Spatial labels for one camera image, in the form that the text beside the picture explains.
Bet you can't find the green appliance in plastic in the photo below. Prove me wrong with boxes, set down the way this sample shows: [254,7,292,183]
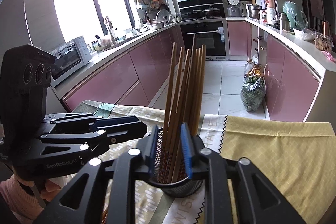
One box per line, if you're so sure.
[282,1,308,31]

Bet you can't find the bunch of wooden chopsticks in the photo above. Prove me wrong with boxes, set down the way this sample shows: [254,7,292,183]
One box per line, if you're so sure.
[160,42,207,185]

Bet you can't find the person's left hand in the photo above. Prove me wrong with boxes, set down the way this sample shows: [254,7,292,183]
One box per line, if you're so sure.
[10,170,67,204]

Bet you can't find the steel thermos flask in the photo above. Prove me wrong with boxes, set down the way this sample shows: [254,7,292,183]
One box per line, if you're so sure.
[278,12,289,31]

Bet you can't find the white toaster oven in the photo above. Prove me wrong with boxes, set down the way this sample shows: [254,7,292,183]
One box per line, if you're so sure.
[49,36,93,81]

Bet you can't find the black range hood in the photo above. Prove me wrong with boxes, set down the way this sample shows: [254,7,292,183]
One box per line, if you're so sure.
[178,0,224,12]

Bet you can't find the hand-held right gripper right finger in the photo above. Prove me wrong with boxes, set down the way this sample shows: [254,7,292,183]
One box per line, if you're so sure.
[181,123,306,224]

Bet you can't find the pink kitchen cabinets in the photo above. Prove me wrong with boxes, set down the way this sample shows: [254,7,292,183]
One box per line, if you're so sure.
[61,20,323,123]

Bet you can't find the plastic oil bottle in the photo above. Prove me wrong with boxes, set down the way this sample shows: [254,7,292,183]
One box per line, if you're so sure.
[245,58,259,78]

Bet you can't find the beige patterned tablecloth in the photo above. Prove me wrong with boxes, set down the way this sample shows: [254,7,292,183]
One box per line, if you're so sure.
[71,100,227,224]

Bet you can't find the clear plastic food container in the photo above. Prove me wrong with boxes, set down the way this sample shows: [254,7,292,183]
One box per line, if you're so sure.
[314,32,334,53]

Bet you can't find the steel stock pot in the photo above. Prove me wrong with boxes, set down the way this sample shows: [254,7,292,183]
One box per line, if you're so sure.
[246,4,262,19]

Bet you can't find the kitchen window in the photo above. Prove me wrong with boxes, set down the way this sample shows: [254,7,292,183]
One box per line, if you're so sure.
[49,0,133,52]

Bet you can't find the black built-in oven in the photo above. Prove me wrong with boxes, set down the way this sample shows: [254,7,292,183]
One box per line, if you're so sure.
[180,21,227,59]

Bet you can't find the kitchen faucet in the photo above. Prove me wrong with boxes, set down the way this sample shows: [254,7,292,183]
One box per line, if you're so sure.
[105,16,116,45]

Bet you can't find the black wok with lid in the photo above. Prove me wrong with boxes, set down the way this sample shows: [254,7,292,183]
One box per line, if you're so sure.
[203,5,222,17]

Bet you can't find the person's left forearm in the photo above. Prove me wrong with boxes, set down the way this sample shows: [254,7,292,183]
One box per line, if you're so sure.
[0,169,46,224]

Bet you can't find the white rice cooker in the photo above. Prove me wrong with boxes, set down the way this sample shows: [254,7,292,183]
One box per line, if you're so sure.
[226,0,244,17]

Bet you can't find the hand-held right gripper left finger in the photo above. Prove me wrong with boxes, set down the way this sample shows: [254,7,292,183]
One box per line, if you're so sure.
[33,125,159,224]

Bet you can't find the steel pot lid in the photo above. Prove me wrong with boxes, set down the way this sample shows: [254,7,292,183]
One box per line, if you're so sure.
[156,9,172,25]

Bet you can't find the bag of green vegetables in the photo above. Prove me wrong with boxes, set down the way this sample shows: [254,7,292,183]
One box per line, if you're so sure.
[241,76,266,112]

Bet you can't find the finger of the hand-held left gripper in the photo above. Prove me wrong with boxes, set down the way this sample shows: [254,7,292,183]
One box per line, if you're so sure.
[39,121,148,155]
[43,112,143,135]

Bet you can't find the yellow cloth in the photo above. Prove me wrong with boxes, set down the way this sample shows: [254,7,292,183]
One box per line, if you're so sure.
[220,115,336,224]

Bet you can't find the black mesh utensil holder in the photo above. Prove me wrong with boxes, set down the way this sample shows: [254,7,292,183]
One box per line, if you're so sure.
[146,132,208,197]

